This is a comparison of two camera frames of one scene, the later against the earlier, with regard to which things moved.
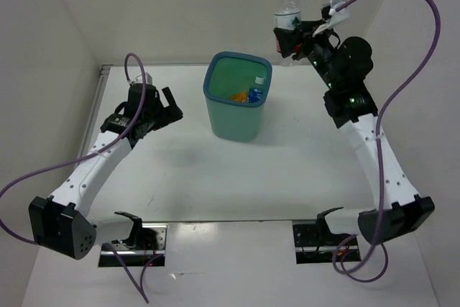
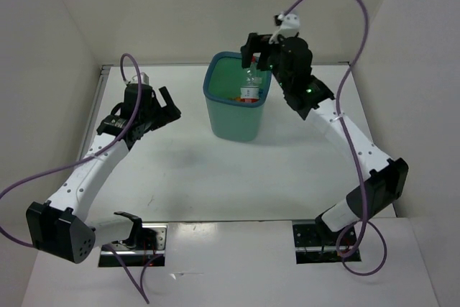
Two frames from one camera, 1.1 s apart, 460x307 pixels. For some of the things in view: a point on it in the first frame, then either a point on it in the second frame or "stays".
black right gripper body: (320, 49) → (281, 74)
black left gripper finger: (172, 113) stays
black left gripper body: (153, 116) stays
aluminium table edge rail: (95, 115) stays
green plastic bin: (236, 86) stays
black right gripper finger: (288, 39) → (255, 43)
